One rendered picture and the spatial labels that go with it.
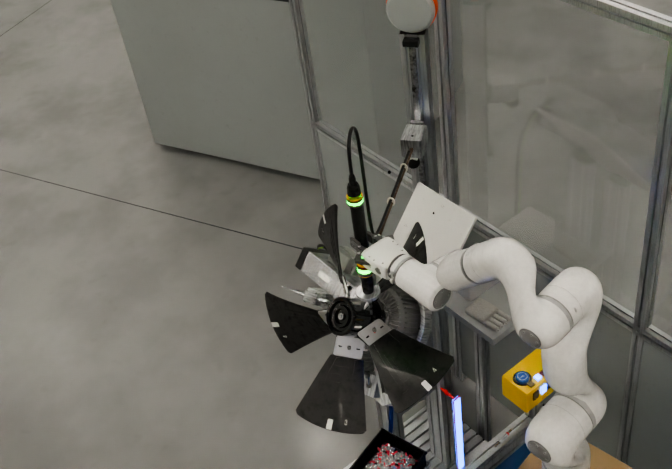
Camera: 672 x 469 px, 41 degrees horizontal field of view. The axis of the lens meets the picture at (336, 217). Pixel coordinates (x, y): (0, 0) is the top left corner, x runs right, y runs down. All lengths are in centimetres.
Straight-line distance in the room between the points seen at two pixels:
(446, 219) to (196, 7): 246
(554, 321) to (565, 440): 39
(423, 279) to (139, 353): 248
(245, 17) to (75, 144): 181
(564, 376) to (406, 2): 127
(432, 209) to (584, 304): 103
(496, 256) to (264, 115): 325
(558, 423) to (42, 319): 326
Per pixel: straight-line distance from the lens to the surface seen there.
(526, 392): 272
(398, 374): 265
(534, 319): 193
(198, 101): 533
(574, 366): 210
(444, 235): 287
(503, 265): 198
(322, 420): 285
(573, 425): 225
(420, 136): 297
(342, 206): 414
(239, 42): 490
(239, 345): 442
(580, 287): 200
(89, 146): 606
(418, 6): 282
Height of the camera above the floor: 320
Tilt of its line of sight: 40 degrees down
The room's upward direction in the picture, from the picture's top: 9 degrees counter-clockwise
